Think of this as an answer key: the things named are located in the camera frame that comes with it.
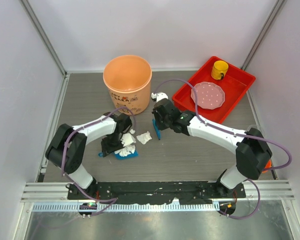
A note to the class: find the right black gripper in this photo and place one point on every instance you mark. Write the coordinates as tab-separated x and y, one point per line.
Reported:
156	115

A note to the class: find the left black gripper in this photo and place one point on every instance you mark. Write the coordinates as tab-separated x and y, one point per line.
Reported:
106	149

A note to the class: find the paper scrap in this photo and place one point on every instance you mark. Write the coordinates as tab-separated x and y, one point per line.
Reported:
126	151
144	138

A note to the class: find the blue dustpan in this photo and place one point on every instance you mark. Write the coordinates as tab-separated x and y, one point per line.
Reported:
128	157

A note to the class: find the blue hand brush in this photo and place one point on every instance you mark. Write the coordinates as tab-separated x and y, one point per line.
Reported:
157	131

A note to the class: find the orange plastic bucket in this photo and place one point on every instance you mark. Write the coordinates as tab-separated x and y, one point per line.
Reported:
128	80

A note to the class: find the red plastic tray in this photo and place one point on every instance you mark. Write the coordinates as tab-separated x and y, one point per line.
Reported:
235	85

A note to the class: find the orange plastic bowl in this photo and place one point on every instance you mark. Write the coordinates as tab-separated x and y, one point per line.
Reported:
267	166

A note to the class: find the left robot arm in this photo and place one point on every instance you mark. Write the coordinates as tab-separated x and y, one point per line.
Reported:
67	147

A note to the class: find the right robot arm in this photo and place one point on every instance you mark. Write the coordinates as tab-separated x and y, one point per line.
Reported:
251	152

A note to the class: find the pink dotted plate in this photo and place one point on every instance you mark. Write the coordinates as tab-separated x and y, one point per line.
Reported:
209	95

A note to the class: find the yellow mug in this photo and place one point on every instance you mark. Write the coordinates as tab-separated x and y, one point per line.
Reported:
219	70

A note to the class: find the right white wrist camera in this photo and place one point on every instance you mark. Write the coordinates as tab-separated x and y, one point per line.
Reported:
156	97

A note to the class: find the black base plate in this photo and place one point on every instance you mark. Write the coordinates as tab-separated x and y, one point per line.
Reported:
156	193

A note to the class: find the aluminium frame rail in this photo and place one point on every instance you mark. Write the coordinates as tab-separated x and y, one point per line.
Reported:
52	197

